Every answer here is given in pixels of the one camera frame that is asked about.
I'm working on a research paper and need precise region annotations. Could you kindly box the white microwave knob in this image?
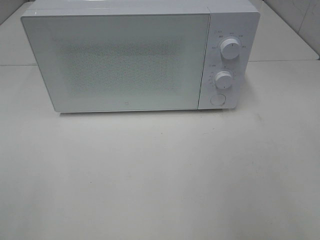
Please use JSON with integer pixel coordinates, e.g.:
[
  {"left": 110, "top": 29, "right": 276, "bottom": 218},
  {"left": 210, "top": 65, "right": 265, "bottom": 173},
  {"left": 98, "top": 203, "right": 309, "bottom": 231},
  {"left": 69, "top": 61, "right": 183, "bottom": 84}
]
[
  {"left": 214, "top": 70, "right": 233, "bottom": 90},
  {"left": 219, "top": 36, "right": 241, "bottom": 60}
]

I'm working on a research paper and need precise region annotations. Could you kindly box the white microwave oven body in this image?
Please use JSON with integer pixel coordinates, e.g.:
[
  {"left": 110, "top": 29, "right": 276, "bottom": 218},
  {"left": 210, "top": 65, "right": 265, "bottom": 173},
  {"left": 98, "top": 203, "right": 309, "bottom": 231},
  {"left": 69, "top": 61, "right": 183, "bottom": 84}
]
[{"left": 20, "top": 0, "right": 260, "bottom": 110}]

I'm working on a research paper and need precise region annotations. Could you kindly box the white microwave door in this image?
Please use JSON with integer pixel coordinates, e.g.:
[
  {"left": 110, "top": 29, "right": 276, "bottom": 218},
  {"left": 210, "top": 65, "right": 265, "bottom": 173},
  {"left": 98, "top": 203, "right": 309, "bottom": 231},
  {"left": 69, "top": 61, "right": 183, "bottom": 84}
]
[{"left": 21, "top": 14, "right": 210, "bottom": 113}]

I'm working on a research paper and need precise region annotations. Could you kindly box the round door release button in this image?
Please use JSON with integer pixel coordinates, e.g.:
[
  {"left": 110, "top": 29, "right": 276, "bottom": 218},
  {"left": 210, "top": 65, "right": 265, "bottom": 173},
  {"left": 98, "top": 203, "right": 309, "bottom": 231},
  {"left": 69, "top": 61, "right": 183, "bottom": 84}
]
[{"left": 210, "top": 93, "right": 226, "bottom": 107}]

